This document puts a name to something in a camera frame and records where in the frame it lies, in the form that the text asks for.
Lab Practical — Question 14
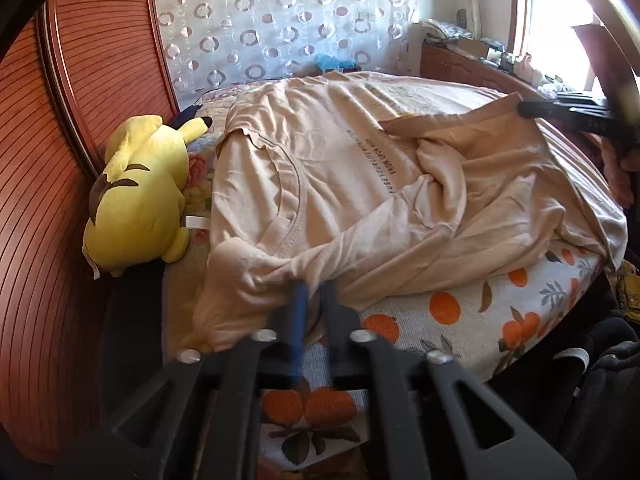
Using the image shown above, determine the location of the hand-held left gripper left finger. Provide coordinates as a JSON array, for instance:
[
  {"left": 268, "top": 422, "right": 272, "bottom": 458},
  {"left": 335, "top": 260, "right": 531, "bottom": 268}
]
[{"left": 75, "top": 280, "right": 311, "bottom": 480}]

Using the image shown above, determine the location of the wooden wardrobe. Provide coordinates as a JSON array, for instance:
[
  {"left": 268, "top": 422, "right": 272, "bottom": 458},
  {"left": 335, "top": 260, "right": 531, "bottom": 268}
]
[{"left": 0, "top": 0, "right": 182, "bottom": 463}]

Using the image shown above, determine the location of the beige t-shirt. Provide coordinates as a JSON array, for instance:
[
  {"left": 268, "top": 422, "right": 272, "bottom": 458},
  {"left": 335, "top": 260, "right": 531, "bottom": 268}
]
[{"left": 192, "top": 71, "right": 628, "bottom": 353}]

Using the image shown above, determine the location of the orange fruit print sheet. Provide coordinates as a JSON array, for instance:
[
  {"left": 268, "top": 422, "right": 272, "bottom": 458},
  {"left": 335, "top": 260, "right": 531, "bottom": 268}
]
[{"left": 165, "top": 246, "right": 608, "bottom": 480}]

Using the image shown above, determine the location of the yellow patterned cloth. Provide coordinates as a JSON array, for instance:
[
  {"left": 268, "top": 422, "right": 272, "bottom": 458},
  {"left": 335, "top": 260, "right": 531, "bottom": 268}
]
[{"left": 614, "top": 264, "right": 640, "bottom": 317}]

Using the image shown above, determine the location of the cardboard box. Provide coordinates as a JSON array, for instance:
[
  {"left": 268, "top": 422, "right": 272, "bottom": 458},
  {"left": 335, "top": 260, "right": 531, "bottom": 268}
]
[{"left": 459, "top": 39, "right": 492, "bottom": 60}]

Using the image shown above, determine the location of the floral fleece blanket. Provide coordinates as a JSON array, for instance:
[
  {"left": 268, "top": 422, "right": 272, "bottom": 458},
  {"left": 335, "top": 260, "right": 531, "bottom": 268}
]
[{"left": 177, "top": 87, "right": 236, "bottom": 261}]

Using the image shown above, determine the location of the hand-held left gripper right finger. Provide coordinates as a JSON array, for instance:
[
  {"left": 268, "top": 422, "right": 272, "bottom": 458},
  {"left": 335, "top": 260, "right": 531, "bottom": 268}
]
[{"left": 318, "top": 280, "right": 576, "bottom": 480}]

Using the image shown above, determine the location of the sheer curtain with circles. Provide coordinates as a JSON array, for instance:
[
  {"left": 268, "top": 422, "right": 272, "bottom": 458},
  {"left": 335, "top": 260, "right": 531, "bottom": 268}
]
[{"left": 149, "top": 0, "right": 422, "bottom": 97}]

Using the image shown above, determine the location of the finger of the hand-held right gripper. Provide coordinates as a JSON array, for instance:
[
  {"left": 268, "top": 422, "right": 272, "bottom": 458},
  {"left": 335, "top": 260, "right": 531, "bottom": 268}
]
[{"left": 517, "top": 95, "right": 615, "bottom": 136}]

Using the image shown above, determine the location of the black hoodie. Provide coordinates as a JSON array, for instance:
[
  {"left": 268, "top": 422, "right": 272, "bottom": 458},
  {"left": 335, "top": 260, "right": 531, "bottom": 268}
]
[{"left": 492, "top": 305, "right": 640, "bottom": 480}]

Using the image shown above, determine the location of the person's right hand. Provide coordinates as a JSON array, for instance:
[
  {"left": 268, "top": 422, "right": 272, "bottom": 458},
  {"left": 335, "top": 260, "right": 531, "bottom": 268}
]
[{"left": 600, "top": 137, "right": 638, "bottom": 207}]

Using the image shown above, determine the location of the yellow plush toy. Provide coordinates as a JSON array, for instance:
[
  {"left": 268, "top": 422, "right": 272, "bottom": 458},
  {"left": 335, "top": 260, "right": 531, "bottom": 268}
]
[{"left": 81, "top": 114, "right": 214, "bottom": 279}]

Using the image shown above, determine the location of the window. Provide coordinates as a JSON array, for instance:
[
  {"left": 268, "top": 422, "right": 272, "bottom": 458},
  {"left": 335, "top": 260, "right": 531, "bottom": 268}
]
[{"left": 510, "top": 0, "right": 603, "bottom": 92}]

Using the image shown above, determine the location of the wooden side cabinet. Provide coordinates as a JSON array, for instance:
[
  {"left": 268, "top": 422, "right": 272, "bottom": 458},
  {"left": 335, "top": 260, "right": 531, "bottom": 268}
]
[{"left": 419, "top": 41, "right": 553, "bottom": 97}]

